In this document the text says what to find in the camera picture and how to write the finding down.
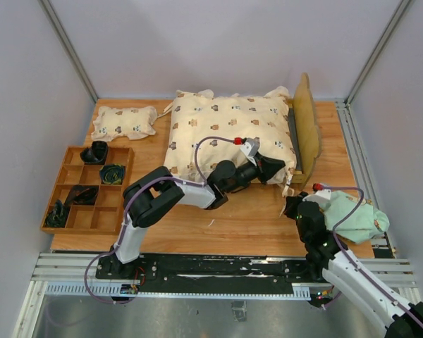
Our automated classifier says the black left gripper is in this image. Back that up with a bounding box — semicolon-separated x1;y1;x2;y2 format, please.
226;154;286;194

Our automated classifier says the wooden pet bed frame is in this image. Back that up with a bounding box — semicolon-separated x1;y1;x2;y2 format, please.
253;73;323;191

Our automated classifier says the cream animal print mattress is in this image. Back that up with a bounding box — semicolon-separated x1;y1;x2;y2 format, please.
157;87;300;218

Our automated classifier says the small animal print pillow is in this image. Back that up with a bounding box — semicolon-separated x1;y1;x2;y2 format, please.
91;106;158;142

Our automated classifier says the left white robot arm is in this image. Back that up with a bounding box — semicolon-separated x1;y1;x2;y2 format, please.
100;154;286;279

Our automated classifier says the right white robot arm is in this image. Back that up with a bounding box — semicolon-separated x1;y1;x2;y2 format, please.
283;190;423;337

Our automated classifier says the mint green cloth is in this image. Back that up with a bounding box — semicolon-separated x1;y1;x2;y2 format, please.
319;191;390;244

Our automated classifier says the rolled dark green sock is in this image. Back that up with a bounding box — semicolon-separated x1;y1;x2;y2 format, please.
99;163;125;185

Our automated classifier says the wooden compartment tray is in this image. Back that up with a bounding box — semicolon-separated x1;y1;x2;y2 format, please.
40;146;134;235

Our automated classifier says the black rolled sock top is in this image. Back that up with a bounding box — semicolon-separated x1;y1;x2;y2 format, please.
80;141;109;165

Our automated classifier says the dark folded sock middle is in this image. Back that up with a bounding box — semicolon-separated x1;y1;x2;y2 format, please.
64;184;99;207

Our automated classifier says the dark patterned sock bottom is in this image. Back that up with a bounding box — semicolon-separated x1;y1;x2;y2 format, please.
44;199;70;228

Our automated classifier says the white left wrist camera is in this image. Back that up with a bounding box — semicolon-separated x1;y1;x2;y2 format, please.
233;137;259;158

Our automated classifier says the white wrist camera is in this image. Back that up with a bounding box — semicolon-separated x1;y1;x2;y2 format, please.
233;137;259;158
302;183;331;204

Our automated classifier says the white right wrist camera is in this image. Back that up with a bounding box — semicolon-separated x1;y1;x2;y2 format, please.
302;183;331;204

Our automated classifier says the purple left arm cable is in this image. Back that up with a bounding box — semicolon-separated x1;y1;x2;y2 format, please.
83;136;239;306

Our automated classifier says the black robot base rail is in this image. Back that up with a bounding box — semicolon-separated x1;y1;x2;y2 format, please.
95;253;326;294

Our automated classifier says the white slotted cable duct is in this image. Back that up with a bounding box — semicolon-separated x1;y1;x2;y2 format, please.
45;282;312;301

